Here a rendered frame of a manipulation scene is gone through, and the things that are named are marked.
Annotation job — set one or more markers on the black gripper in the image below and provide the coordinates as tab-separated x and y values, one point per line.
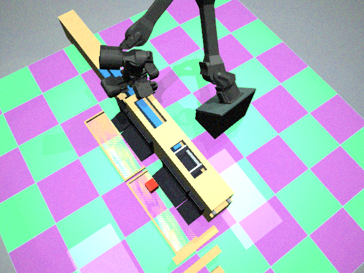
113	86

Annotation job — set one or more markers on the tan flat bar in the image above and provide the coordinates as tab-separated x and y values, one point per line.
195	245
204	260

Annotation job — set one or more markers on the red cube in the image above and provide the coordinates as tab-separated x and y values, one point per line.
151	185

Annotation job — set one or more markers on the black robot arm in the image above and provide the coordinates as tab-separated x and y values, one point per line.
212	68

